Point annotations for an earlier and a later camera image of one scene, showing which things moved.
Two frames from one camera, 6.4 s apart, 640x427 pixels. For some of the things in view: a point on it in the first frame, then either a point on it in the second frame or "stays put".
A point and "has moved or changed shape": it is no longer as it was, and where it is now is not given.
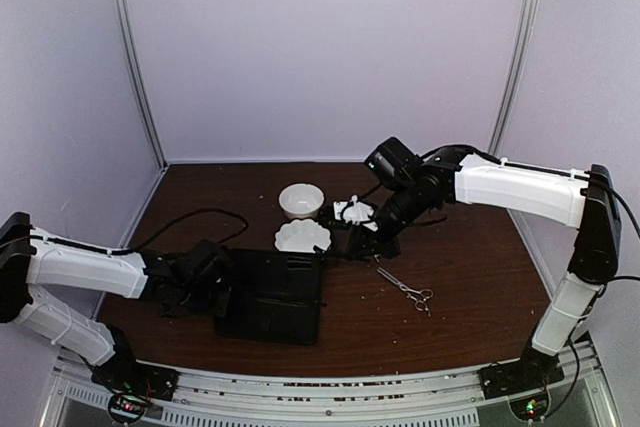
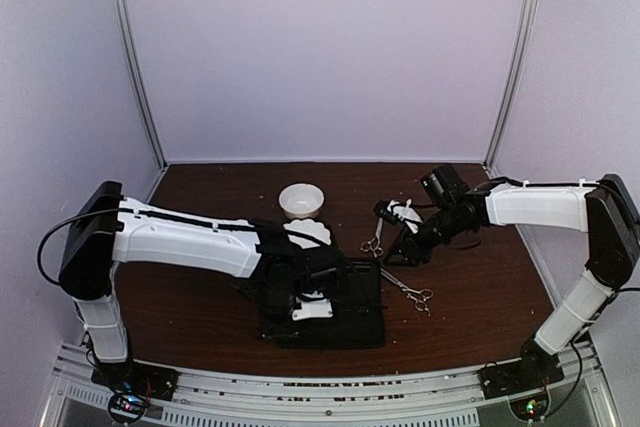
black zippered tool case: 273,296 has moved or changed shape
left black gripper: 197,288 to 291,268
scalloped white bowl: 302,235 stays put
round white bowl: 301,201 stays put
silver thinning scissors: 409,292 stays put
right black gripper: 360,244 to 405,245
